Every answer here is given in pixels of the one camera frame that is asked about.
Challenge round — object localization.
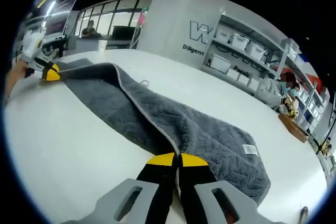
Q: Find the grey fluffy towel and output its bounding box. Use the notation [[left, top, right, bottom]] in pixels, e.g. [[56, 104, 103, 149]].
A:
[[56, 58, 271, 206]]

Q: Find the person's left hand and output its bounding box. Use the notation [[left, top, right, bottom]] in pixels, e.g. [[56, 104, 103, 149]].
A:
[[5, 61, 35, 99]]

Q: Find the large display screen on stand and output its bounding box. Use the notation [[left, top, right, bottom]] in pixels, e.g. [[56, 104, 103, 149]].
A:
[[44, 0, 80, 38]]

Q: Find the grey office desk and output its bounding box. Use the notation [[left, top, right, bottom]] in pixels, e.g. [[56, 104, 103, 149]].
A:
[[76, 36, 132, 51]]

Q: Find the black computer monitor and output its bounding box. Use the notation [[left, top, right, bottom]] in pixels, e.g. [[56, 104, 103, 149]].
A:
[[112, 25, 138, 42]]

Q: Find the metal step ladder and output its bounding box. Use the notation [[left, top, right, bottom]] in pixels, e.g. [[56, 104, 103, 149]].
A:
[[130, 8, 147, 50]]

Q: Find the brown wooden board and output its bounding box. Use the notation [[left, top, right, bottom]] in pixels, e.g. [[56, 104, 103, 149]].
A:
[[278, 113, 310, 144]]

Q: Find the silver metal bottle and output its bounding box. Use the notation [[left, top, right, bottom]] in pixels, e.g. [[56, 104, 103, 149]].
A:
[[300, 206, 311, 223]]

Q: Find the group of white storage boxes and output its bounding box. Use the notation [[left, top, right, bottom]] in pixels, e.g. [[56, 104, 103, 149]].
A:
[[208, 28, 266, 91]]

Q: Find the grey metal shelf unit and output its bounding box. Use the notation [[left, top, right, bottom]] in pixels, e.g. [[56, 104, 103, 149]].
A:
[[201, 13, 332, 136]]

